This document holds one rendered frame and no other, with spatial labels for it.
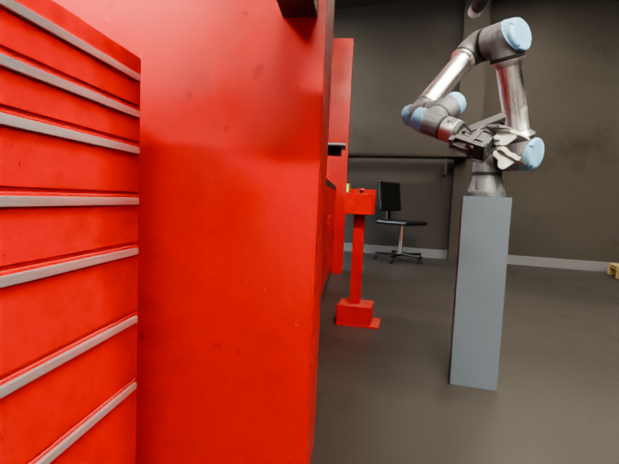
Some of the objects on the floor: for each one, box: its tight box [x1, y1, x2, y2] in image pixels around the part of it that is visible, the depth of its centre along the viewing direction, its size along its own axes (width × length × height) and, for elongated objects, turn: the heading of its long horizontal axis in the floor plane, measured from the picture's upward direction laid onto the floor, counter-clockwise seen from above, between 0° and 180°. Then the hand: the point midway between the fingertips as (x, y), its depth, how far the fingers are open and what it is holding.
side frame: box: [326, 39, 354, 273], centre depth 434 cm, size 25×85×230 cm
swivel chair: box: [373, 181, 427, 265], centre depth 534 cm, size 64×64×100 cm
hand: (525, 149), depth 117 cm, fingers open, 8 cm apart
